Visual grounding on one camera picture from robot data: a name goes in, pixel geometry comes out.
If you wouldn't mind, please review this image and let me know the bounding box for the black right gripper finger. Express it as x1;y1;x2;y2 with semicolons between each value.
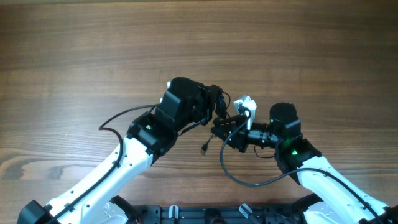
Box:
211;123;239;146
214;114;248;126

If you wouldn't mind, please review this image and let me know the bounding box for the black cable bundle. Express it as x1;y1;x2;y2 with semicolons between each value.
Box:
200;88;233;156

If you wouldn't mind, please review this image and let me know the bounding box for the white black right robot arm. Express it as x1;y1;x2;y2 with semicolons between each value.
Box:
211;103;397;223

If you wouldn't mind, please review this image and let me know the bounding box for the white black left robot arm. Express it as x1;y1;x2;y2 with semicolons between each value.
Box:
17;77;222;223

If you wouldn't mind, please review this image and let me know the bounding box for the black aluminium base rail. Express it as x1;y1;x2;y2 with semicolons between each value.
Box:
132;204;306;224

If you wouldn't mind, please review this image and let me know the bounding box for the black right camera cable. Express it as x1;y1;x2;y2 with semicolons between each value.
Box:
219;107;386;224

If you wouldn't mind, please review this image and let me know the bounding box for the black camera cable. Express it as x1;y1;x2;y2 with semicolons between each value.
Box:
46;104;158;224
219;107;386;224

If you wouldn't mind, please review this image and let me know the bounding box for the black left camera cable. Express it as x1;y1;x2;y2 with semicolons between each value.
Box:
46;104;158;224

